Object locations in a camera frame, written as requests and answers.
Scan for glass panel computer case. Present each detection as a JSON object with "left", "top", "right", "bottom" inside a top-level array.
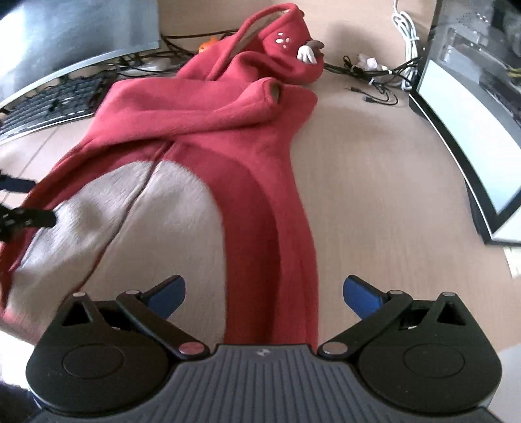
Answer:
[{"left": 409, "top": 1, "right": 520, "bottom": 247}]

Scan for black cable bundle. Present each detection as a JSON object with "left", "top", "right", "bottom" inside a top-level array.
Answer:
[{"left": 323, "top": 54, "right": 425, "bottom": 107}]

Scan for orange pumpkin lantern figure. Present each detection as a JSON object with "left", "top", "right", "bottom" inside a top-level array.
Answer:
[{"left": 198, "top": 37, "right": 219, "bottom": 54}]

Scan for black computer monitor left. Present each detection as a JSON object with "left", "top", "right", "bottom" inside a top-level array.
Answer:
[{"left": 1, "top": 0, "right": 160, "bottom": 107}]

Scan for red fleece hooded onesie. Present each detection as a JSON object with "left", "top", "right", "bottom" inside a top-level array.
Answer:
[{"left": 1, "top": 4, "right": 323, "bottom": 346}]

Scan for white adapter on desk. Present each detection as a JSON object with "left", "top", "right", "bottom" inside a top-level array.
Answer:
[{"left": 357, "top": 53, "right": 388, "bottom": 73}]

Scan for black mechanical keyboard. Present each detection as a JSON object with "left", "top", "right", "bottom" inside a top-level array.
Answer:
[{"left": 1, "top": 71, "right": 117, "bottom": 142}]

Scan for white coiled cable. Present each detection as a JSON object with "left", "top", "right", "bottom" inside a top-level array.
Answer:
[{"left": 391, "top": 0, "right": 421, "bottom": 91}]

